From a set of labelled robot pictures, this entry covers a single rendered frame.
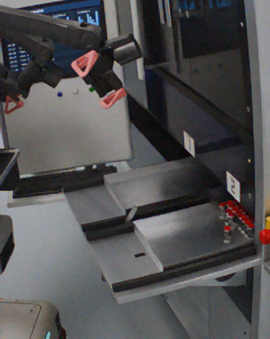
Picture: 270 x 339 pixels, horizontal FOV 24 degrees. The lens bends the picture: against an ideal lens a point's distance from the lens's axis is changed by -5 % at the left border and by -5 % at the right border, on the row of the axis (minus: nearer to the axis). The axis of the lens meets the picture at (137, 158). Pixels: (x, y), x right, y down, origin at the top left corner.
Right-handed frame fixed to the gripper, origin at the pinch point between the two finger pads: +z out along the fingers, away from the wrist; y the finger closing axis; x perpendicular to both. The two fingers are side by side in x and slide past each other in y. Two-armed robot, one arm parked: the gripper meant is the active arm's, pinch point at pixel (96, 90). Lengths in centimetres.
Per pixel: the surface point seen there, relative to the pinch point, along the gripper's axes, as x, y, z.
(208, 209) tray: 2, 57, -23
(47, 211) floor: 135, 113, -183
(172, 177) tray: 14, 57, -49
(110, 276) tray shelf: 25, 43, 7
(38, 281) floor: 124, 107, -106
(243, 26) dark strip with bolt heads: -36.2, 7.3, -9.4
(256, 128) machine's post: -26.0, 29.4, -2.0
